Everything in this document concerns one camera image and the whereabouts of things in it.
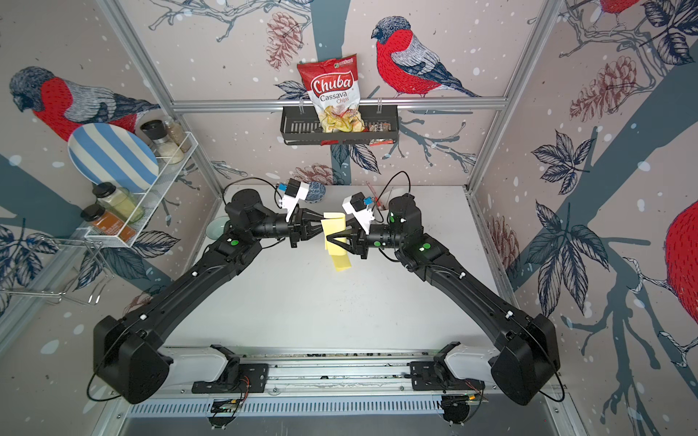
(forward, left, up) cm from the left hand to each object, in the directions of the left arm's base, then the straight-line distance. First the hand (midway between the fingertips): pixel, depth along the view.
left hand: (335, 222), depth 62 cm
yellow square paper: (-3, -1, -10) cm, 10 cm away
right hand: (0, +1, -5) cm, 5 cm away
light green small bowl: (+23, +51, -34) cm, 65 cm away
